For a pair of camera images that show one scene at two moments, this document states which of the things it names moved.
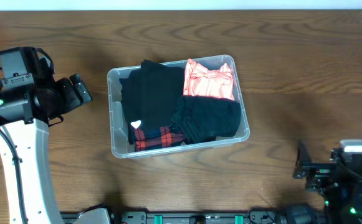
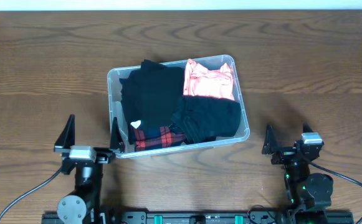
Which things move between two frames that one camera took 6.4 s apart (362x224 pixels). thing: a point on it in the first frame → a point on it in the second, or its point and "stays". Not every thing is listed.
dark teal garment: (200, 119) stays
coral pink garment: (199, 81) stays
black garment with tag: (148, 94) stays
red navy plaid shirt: (145, 138) stays
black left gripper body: (80, 89) → (103, 152)
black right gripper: (325, 172) → (285, 154)
